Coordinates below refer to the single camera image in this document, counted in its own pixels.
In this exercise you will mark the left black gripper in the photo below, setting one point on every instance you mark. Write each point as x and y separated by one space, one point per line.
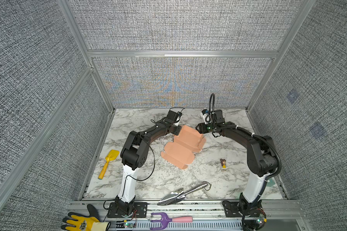
177 133

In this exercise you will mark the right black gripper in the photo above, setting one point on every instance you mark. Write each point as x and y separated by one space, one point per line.
201 129

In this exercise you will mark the pink paper box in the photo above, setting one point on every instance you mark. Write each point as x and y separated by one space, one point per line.
181 151

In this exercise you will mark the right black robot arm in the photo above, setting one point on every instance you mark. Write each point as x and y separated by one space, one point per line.
262 158

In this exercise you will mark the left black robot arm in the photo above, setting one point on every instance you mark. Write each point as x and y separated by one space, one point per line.
134 155

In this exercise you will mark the small brown yellow figurine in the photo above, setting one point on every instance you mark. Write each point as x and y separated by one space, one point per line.
223 163

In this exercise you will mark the metal garden trowel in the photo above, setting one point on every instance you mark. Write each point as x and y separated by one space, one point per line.
179 195

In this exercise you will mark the teal sponge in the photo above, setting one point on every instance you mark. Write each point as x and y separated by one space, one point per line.
271 182

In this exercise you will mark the purple pink hand rake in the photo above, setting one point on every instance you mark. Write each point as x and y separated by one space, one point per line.
165 220

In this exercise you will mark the yellow black work glove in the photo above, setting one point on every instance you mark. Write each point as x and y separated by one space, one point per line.
78 222

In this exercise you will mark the yellow handled tool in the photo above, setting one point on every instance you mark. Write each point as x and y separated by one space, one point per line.
112 155

